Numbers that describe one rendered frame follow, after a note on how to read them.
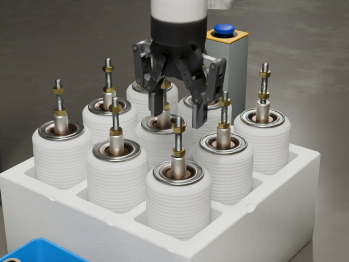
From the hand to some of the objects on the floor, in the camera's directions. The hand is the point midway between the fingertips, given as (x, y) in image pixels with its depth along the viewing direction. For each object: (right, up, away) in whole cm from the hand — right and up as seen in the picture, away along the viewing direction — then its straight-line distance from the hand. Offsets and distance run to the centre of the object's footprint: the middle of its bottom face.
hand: (177, 112), depth 106 cm
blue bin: (-13, -36, +6) cm, 39 cm away
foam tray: (-2, -24, +30) cm, 38 cm away
